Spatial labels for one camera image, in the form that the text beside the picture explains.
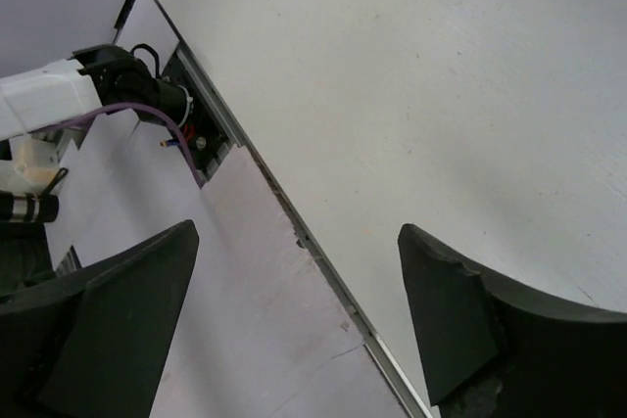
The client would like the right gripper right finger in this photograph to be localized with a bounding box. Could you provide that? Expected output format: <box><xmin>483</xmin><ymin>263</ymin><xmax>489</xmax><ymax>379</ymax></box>
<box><xmin>398</xmin><ymin>224</ymin><xmax>626</xmax><ymax>417</ymax></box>

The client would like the aluminium table frame rail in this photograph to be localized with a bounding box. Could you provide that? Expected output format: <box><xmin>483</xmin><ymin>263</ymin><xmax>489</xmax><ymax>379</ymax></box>
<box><xmin>173</xmin><ymin>42</ymin><xmax>433</xmax><ymax>417</ymax></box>

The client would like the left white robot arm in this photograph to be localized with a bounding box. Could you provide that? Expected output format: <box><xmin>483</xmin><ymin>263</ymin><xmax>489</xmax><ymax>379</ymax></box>
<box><xmin>1</xmin><ymin>44</ymin><xmax>193</xmax><ymax>140</ymax></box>

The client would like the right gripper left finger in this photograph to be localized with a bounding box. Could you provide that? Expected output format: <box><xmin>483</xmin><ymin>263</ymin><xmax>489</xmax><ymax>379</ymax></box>
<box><xmin>1</xmin><ymin>219</ymin><xmax>199</xmax><ymax>417</ymax></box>

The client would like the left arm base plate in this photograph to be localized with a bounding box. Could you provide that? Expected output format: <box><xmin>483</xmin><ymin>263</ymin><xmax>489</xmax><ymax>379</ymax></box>
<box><xmin>163</xmin><ymin>43</ymin><xmax>245</xmax><ymax>181</ymax></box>

